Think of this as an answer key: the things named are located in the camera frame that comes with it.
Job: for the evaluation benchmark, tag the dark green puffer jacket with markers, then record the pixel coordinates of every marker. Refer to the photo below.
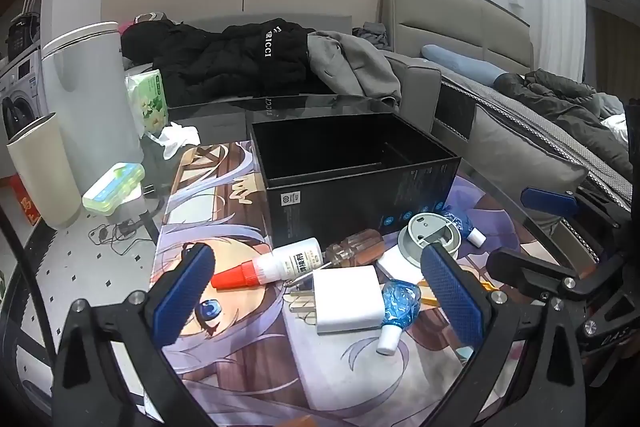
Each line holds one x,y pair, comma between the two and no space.
555,104

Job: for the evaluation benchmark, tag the crumpled white tissue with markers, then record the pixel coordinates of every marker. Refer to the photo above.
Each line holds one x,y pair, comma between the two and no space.
175,137

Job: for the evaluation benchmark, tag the black cardboard box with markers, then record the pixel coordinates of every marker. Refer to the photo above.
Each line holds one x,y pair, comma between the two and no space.
325,207

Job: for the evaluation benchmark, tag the pink garment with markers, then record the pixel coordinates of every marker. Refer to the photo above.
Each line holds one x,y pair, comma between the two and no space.
129,27

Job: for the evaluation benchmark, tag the yellow plastic clip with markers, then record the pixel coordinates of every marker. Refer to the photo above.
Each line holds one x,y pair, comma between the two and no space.
429,294

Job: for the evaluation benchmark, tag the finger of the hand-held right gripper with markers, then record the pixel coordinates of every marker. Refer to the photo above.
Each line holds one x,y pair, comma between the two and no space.
547,202
530,274

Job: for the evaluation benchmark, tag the blue bottle white cap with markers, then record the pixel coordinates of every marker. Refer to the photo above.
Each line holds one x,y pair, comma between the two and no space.
400,307
462,224

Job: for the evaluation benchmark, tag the white charger plug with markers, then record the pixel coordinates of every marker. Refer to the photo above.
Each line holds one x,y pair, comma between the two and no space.
345,299

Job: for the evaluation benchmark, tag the grey sofa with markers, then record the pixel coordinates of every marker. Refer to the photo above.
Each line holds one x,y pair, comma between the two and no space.
422,79

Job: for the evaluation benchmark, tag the beige cup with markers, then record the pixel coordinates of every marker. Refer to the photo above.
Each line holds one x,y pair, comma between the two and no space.
42,172

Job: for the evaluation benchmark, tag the black appliance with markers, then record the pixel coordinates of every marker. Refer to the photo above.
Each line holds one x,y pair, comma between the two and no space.
22,34

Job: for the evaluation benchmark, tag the black puffer jacket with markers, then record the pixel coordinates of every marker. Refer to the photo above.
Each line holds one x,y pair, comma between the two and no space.
220,57

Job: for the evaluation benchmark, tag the grey cushion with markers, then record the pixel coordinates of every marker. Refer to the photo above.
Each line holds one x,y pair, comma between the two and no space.
520,157

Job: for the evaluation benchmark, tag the green pill case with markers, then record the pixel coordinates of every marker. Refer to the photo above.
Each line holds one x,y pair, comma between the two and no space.
112,187

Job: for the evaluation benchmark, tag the anime printed desk mat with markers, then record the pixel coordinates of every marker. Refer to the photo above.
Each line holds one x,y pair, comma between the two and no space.
240,357

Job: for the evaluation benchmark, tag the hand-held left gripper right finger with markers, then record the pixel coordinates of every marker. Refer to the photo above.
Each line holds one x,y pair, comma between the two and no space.
452,297

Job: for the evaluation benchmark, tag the small flat white box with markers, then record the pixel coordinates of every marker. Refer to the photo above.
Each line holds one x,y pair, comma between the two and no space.
395,268

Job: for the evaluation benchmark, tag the green tissue pack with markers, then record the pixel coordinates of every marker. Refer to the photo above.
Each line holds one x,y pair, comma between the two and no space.
146,99

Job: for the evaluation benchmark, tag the white glue bottle red cap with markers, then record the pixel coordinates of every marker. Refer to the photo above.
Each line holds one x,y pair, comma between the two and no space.
280,263

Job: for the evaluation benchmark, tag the bed with beige headboard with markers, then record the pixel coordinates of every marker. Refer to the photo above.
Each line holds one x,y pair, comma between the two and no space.
450,19

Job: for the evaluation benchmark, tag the grey coat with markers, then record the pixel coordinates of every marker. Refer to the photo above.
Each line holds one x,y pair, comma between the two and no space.
350,64

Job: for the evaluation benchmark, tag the blue pillow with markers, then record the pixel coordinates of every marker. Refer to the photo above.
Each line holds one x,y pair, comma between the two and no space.
460,62

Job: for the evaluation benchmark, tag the washing machine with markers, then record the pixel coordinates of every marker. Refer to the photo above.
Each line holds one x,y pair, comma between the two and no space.
17,92

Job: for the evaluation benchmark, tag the dark grey garment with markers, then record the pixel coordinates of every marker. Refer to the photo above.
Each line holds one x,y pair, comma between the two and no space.
372,33

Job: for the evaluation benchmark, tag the tall white cylinder appliance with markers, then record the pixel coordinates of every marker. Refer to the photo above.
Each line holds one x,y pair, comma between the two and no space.
87,107

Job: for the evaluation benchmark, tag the red paper item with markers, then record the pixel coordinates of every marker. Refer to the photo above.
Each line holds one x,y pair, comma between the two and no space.
25,202

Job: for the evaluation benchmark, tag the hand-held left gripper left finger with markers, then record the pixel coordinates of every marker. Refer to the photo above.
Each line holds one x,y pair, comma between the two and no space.
182,294

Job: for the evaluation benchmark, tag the round white grey lid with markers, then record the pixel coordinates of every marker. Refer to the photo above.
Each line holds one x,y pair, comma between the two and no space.
425,239

